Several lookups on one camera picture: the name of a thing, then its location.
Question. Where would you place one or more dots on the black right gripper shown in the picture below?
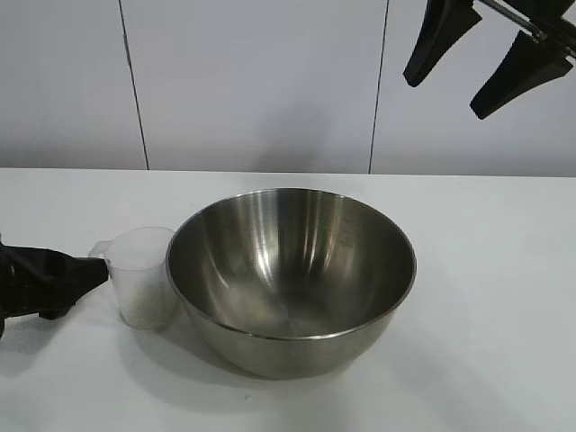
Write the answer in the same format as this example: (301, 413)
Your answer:
(549, 18)

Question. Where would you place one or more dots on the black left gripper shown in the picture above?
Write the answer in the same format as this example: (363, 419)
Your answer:
(9, 292)

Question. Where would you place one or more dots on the clear plastic measuring cup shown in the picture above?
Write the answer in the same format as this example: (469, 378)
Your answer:
(144, 261)

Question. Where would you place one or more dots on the white rice grains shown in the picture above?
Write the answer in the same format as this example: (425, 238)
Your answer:
(148, 310)

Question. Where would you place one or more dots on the stainless steel mixing bowl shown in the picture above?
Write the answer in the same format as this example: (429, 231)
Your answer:
(292, 346)

